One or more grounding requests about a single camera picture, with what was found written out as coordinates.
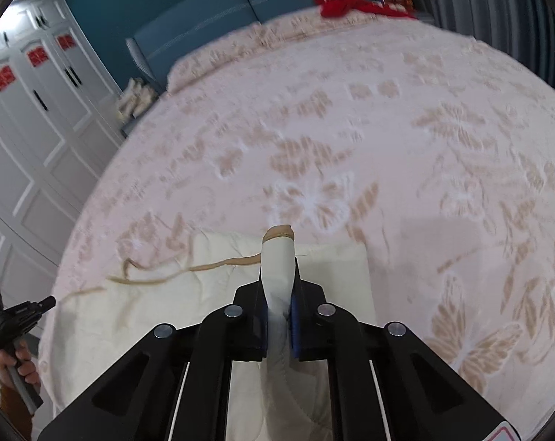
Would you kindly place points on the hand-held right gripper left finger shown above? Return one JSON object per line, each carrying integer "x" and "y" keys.
{"x": 257, "y": 330}

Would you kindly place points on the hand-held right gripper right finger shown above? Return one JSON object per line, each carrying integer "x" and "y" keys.
{"x": 297, "y": 326}

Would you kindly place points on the pink floral bedspread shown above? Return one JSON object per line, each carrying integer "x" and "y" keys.
{"x": 396, "y": 147}

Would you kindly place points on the pink floral pillow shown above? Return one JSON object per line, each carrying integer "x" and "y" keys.
{"x": 231, "y": 50}

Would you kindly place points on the grey pleated curtain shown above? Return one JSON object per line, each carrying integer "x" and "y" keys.
{"x": 497, "y": 18}

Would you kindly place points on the cream quilted zip jacket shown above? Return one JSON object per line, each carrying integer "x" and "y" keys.
{"x": 167, "y": 294}

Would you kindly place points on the white panelled wardrobe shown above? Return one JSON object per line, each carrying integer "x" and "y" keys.
{"x": 38, "y": 147}

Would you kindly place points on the blue upholstered headboard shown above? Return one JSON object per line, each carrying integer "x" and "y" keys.
{"x": 204, "y": 14}

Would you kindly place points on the pile of beige clothes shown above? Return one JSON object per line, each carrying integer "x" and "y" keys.
{"x": 132, "y": 101}

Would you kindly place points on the person's left forearm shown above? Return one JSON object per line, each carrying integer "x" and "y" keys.
{"x": 13, "y": 404}

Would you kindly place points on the person's left hand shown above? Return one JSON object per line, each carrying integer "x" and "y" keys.
{"x": 25, "y": 363}

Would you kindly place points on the red paper decoration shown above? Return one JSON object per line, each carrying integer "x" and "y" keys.
{"x": 3, "y": 78}
{"x": 65, "y": 42}
{"x": 37, "y": 56}

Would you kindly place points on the red garment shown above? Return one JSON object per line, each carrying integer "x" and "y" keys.
{"x": 350, "y": 2}

